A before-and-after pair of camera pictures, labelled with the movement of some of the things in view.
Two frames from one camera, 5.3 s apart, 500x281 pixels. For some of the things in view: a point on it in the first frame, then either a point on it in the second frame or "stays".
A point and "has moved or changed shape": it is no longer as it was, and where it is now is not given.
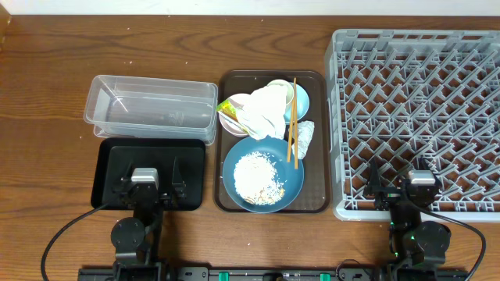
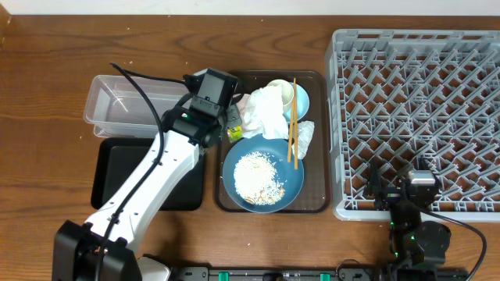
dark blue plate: x=291 y=179 stays
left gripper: x=119 y=190 -> x=237 y=119
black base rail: x=264 y=274 stays
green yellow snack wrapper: x=226 y=108 has moved or changed shape
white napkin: x=263 y=112 stays
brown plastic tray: x=315 y=197 stays
